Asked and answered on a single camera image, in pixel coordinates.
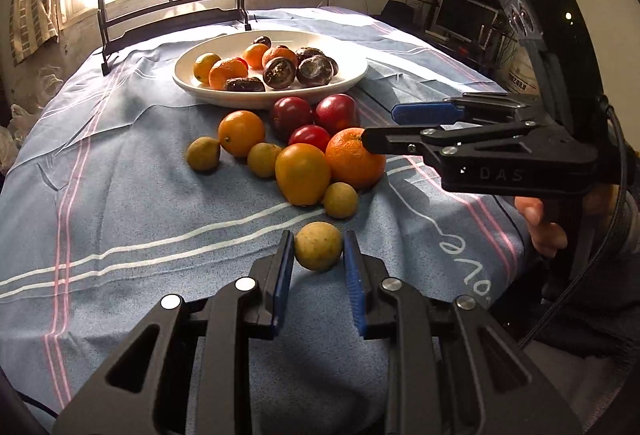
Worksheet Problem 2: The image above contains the orange citrus fruit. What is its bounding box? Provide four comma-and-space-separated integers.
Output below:
274, 143, 331, 206

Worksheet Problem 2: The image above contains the white ceramic plate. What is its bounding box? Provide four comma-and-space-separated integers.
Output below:
174, 30, 368, 110

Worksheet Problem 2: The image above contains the computer monitor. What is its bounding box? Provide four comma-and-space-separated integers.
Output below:
433, 0, 498, 48

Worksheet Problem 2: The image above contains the small yellow lime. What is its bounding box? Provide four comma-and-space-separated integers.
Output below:
192, 52, 220, 86

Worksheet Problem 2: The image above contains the small red tomato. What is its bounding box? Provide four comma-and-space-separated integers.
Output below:
288, 125, 331, 152

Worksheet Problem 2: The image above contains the wrinkled dark passion fruit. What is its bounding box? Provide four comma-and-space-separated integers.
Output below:
296, 54, 334, 87

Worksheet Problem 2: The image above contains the yellow-green lime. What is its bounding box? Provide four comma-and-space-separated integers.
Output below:
294, 221, 343, 271

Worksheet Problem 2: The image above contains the large orange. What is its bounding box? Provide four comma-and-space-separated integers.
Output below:
324, 127, 386, 190

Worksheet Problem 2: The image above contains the person's right hand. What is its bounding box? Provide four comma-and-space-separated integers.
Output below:
514, 184, 618, 259

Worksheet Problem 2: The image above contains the blue striped tablecloth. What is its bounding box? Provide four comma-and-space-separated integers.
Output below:
1, 25, 526, 434

